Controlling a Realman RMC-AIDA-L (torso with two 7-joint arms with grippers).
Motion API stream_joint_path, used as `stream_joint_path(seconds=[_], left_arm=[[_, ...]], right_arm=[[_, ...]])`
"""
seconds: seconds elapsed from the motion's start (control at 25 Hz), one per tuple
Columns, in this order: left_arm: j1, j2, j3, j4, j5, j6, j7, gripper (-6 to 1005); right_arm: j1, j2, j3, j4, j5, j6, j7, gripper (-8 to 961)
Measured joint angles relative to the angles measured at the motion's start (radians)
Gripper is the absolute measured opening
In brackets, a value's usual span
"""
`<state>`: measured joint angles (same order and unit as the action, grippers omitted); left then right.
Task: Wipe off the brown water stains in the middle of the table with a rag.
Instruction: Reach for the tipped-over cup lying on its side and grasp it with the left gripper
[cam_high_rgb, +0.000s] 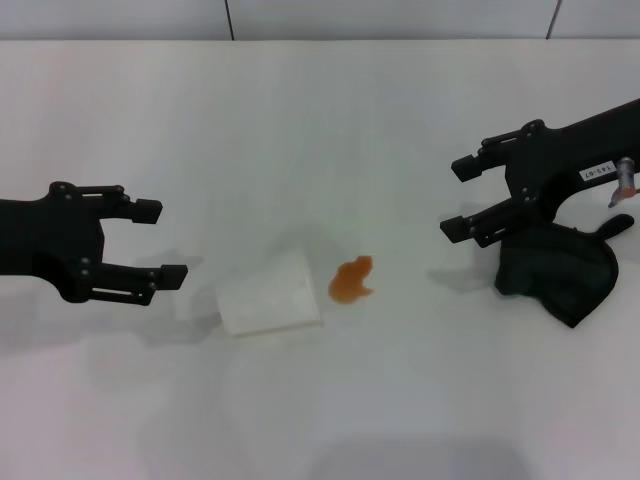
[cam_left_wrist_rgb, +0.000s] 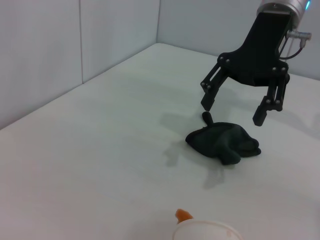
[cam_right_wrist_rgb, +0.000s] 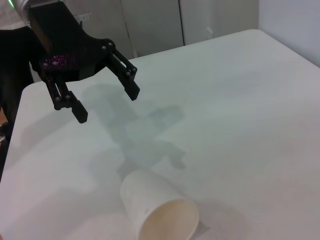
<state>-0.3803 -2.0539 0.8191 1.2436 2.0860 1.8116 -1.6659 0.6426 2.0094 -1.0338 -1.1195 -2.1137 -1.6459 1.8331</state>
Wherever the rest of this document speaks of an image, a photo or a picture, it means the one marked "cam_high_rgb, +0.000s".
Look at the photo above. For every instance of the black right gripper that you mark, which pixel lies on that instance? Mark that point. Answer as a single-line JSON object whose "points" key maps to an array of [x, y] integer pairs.
{"points": [[555, 160]]}

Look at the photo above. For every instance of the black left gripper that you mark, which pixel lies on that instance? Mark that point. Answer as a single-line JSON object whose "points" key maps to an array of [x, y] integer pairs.
{"points": [[50, 240]]}

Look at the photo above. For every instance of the dark blue rag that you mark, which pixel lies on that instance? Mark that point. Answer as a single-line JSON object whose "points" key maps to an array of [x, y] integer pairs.
{"points": [[560, 270]]}

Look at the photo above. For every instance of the white paper cup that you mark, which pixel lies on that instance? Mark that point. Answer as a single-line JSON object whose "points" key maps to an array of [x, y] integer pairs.
{"points": [[270, 300]]}

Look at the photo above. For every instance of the brown water stain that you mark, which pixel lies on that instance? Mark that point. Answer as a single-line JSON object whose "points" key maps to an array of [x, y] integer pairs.
{"points": [[350, 282]]}

